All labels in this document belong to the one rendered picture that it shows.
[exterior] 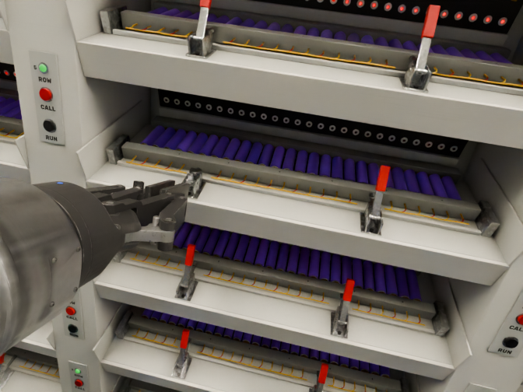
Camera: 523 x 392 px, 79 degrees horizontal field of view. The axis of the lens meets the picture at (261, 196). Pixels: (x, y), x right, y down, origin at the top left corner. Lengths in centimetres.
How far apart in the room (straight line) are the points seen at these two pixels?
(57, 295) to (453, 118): 41
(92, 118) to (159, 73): 14
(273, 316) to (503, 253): 35
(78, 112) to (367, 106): 39
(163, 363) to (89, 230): 54
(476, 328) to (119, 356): 63
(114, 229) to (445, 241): 42
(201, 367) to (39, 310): 55
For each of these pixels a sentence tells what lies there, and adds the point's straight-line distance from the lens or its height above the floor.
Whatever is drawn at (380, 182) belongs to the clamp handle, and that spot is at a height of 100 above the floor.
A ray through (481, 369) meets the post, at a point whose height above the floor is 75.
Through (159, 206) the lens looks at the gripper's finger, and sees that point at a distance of 33.
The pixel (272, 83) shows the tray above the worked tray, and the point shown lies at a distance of 41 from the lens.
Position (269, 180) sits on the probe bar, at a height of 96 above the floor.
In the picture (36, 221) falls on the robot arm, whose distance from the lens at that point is 19.
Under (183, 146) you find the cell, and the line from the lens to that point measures 56.
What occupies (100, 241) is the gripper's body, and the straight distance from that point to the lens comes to 23.
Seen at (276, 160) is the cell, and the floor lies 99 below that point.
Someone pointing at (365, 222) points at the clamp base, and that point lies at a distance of 46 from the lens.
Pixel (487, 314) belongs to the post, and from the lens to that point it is 57.
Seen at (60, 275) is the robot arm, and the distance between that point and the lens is 20.
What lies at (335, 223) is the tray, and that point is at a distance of 46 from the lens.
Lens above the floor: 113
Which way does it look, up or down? 22 degrees down
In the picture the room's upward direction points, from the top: 9 degrees clockwise
